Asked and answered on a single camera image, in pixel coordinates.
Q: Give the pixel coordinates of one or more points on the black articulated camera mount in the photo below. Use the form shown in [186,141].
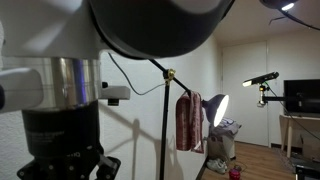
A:
[283,98]

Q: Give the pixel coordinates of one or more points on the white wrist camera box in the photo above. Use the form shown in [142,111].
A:
[115,92]

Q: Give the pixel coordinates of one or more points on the grey laundry basket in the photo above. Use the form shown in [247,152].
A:
[218,146]

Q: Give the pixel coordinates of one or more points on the red bottle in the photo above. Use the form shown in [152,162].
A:
[235,174]

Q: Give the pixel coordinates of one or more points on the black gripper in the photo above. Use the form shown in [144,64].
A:
[63,133]

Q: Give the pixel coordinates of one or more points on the black lamp head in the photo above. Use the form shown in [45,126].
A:
[216,110]

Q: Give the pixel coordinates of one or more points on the pile of grey clothes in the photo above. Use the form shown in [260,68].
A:
[230,125]

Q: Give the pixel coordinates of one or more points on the red patterned towel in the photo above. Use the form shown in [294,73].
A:
[186,123]

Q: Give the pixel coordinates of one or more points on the white sneaker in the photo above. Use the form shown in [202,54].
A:
[221,168]
[212,164]

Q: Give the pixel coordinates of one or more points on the plain white door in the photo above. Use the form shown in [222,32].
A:
[246,100]

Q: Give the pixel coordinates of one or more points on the black boom lamp stand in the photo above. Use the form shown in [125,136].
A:
[164,133]

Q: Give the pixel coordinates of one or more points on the black flat screen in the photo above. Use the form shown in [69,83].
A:
[306,93]

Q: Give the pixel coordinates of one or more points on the ceiling light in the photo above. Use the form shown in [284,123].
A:
[288,6]

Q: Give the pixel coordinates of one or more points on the light wooden table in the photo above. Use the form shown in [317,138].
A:
[300,117]

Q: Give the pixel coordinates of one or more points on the black stereo camera bar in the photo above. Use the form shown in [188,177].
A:
[261,79]

